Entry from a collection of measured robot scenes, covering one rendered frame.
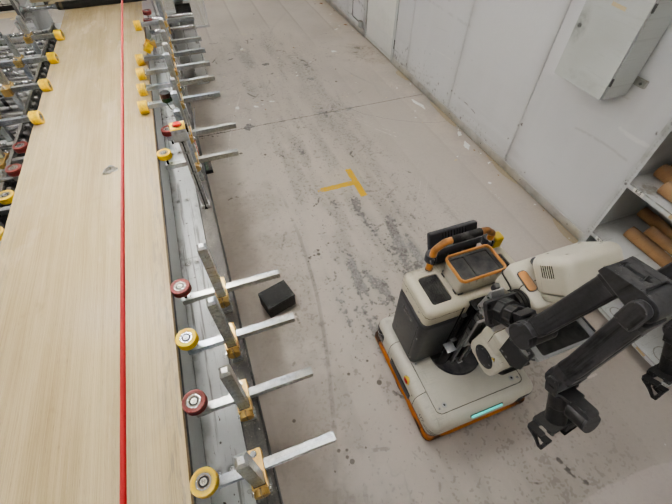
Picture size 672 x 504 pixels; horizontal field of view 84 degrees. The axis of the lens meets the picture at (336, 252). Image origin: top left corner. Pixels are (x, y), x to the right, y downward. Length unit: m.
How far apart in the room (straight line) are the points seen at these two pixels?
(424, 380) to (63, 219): 1.97
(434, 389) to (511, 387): 0.40
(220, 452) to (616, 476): 1.97
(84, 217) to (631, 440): 3.07
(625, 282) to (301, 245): 2.34
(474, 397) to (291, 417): 0.99
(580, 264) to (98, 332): 1.66
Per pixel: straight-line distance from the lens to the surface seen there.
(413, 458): 2.27
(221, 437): 1.67
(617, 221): 2.95
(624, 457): 2.70
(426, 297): 1.69
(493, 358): 1.66
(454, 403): 2.09
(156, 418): 1.47
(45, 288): 1.98
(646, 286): 0.90
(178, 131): 1.99
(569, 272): 1.22
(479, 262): 1.75
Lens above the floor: 2.19
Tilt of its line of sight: 50 degrees down
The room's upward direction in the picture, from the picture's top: straight up
